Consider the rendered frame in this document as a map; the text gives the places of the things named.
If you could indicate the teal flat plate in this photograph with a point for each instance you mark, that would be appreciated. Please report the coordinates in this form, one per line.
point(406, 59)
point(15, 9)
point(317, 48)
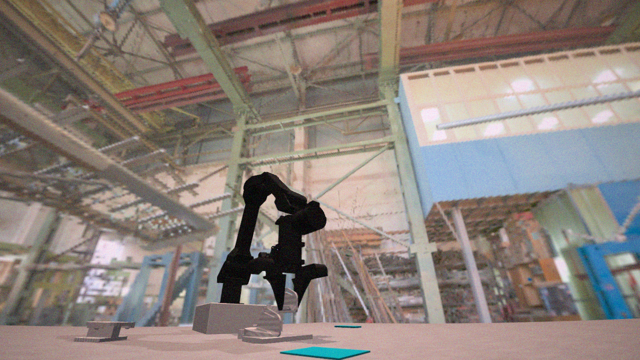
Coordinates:
point(326, 353)

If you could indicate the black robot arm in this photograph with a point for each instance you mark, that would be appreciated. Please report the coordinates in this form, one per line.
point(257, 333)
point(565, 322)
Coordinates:
point(304, 218)

